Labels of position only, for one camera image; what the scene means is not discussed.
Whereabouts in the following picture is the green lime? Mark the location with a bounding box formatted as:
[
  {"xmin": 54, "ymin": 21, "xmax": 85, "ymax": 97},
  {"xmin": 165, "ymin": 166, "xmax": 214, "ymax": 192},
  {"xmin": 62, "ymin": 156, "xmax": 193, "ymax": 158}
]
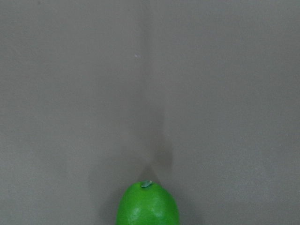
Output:
[{"xmin": 115, "ymin": 180, "xmax": 180, "ymax": 225}]

